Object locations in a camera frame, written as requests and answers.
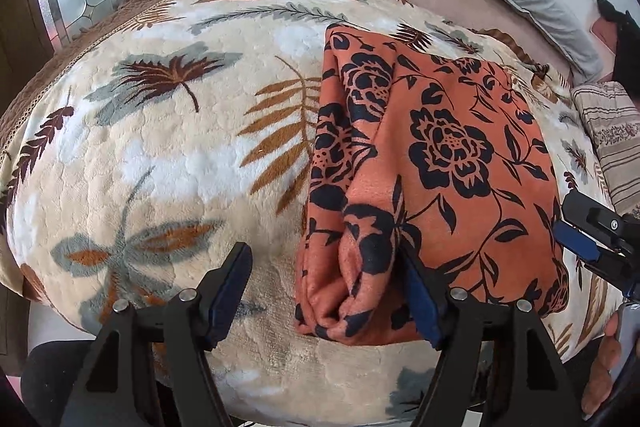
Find orange floral cloth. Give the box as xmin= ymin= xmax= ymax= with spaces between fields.
xmin=295 ymin=24 xmax=571 ymax=345

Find leaf-print fleece blanket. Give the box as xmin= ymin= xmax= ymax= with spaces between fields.
xmin=0 ymin=0 xmax=616 ymax=413

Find brown quilted bedspread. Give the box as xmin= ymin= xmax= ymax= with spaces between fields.
xmin=0 ymin=0 xmax=201 ymax=148

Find striped floral pillow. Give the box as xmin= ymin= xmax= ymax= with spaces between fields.
xmin=570 ymin=82 xmax=640 ymax=218

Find black cloth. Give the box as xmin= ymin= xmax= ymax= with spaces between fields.
xmin=597 ymin=0 xmax=640 ymax=98

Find person's right hand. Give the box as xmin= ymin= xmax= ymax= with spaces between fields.
xmin=582 ymin=312 xmax=626 ymax=419

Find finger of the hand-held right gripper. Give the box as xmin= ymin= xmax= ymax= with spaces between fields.
xmin=553 ymin=220 xmax=640 ymax=304
xmin=560 ymin=189 xmax=640 ymax=254

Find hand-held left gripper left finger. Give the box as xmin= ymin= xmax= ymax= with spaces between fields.
xmin=60 ymin=242 xmax=253 ymax=427

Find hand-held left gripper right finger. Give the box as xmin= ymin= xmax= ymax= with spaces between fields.
xmin=400 ymin=249 xmax=583 ymax=427

